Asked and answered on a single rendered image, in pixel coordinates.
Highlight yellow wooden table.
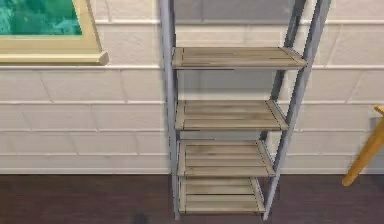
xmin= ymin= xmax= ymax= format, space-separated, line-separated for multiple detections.
xmin=341 ymin=105 xmax=384 ymax=187

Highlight cream framed window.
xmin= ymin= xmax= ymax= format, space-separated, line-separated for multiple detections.
xmin=0 ymin=0 xmax=110 ymax=66

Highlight grey frame wooden shelf unit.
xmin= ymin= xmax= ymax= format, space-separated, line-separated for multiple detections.
xmin=159 ymin=0 xmax=333 ymax=222

